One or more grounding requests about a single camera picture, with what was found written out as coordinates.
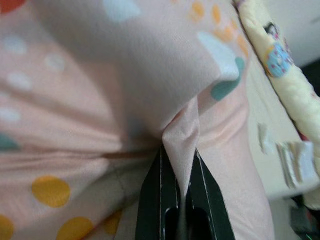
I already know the pink dotted pillow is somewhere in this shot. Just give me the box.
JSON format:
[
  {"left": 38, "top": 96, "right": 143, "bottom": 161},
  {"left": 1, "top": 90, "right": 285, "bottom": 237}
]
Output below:
[{"left": 0, "top": 0, "right": 274, "bottom": 240}]

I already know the cream cartoon print quilt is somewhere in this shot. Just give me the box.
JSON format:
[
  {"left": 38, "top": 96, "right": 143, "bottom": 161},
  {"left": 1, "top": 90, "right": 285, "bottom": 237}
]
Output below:
[{"left": 231, "top": 0, "right": 320, "bottom": 211}]

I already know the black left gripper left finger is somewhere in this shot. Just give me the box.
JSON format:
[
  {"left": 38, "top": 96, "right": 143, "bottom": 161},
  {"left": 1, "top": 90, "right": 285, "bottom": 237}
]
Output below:
[{"left": 134, "top": 145, "right": 181, "bottom": 240}]

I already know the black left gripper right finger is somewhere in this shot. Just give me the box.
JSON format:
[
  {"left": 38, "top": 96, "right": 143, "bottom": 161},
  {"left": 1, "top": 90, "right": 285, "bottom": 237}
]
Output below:
[{"left": 183, "top": 148, "right": 236, "bottom": 240}]

